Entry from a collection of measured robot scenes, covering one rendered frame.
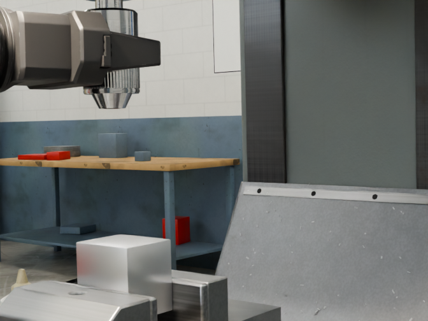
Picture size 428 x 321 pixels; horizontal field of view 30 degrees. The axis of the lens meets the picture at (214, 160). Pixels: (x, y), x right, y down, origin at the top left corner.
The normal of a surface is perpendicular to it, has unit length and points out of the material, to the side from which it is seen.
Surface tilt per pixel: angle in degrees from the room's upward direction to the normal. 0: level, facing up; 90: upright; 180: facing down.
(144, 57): 90
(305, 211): 63
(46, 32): 90
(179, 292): 90
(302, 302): 55
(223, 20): 90
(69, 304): 40
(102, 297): 0
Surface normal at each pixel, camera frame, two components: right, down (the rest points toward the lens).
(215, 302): 0.78, 0.01
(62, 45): 0.58, 0.03
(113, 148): -0.69, 0.05
